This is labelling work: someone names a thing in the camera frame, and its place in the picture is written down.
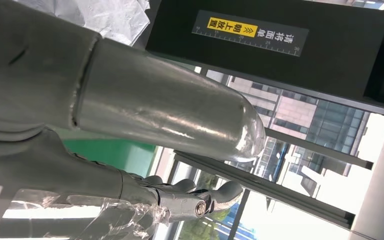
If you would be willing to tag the dark window frame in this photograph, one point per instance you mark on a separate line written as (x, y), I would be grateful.
(261, 187)

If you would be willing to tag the black ruler label sticker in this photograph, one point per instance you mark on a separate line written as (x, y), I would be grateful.
(251, 33)

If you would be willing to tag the black inbound scanner machine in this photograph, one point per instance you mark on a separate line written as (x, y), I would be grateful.
(337, 66)

